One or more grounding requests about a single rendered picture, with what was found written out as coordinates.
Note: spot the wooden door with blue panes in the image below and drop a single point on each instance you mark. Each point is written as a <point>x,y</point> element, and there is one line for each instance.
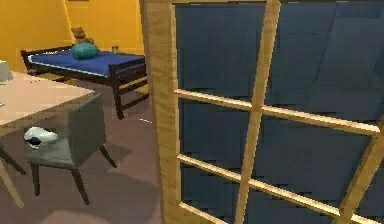
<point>255,110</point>

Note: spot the dark bed with blue mattress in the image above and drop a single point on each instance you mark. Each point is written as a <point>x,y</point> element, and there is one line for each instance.
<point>96,63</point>

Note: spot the grey chair with dark legs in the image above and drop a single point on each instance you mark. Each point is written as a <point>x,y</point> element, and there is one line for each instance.
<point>85,130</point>

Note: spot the teal pillow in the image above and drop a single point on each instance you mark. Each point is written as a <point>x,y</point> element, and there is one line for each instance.
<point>84,51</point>

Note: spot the brown teddy bear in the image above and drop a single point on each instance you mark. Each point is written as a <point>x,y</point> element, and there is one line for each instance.
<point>80,35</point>

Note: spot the white and black object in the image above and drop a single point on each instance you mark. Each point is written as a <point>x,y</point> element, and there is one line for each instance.
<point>40,136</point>

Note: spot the pale wooden table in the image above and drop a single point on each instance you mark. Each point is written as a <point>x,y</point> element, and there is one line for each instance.
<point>30,96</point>

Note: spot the grey box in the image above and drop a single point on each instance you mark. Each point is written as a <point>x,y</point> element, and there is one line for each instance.
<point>4,71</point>

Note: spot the wall power socket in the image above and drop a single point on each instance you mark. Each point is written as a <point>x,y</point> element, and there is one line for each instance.
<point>115,48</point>

